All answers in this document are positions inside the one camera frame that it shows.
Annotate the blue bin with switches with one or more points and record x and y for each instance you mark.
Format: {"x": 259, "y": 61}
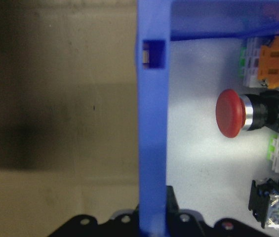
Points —
{"x": 154, "y": 123}

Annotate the black contact block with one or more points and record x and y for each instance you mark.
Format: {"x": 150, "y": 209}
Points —
{"x": 265, "y": 200}

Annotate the red mushroom push button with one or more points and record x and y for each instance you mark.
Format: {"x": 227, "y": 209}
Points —
{"x": 229, "y": 113}

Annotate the orange and grey switch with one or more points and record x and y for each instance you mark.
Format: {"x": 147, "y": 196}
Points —
{"x": 273, "y": 61}

